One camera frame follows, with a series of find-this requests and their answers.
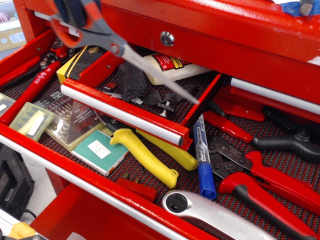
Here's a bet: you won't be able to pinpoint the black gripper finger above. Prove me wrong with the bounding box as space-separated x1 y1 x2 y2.
53 0 87 28

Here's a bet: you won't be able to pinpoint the grey red handled scissors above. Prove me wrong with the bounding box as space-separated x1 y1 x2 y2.
50 0 199 105

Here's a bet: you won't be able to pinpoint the small red open drawer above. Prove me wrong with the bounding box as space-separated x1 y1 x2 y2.
61 52 223 150

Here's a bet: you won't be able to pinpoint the large red open drawer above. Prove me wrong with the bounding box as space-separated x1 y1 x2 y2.
0 30 320 240

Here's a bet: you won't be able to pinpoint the red tool chest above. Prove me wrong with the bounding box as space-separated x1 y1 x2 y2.
12 0 320 240

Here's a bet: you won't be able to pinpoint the yellow black carbon box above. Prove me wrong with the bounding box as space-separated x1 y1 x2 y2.
56 45 107 85

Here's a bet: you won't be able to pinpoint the black foam sponge block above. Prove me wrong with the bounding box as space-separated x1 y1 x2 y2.
117 61 147 102

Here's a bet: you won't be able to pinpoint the drill bit set case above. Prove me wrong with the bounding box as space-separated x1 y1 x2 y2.
34 90 105 150

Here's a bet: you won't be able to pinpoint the white glue bottle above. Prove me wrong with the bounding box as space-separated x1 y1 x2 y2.
143 53 212 82

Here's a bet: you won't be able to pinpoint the clear yellow plastic case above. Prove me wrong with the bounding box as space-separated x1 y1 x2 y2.
9 102 55 141

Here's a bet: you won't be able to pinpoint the green small box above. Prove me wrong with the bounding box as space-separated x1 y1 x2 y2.
71 130 129 177

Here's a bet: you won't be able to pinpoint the black electronic device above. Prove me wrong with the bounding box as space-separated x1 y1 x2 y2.
0 144 35 219

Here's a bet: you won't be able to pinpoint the blue BIC marker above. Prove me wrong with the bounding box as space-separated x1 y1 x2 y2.
193 115 217 200

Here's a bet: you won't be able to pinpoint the red black crimping tool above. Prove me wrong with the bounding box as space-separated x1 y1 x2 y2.
207 135 320 240

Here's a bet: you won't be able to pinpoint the silver utility knife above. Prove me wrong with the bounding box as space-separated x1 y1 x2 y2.
161 190 275 240

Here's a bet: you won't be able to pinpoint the red handled wire stripper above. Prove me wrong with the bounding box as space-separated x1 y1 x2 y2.
0 40 75 126

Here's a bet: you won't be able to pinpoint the black strap with screw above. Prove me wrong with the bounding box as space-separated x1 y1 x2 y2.
142 85 200 118

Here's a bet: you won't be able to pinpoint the red handled pliers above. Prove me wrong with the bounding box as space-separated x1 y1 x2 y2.
203 97 265 144

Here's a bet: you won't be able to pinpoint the yellow handled pliers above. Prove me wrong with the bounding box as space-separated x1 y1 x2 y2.
103 116 197 189

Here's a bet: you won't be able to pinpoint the black handled cutter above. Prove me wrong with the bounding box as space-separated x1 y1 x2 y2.
250 106 320 163

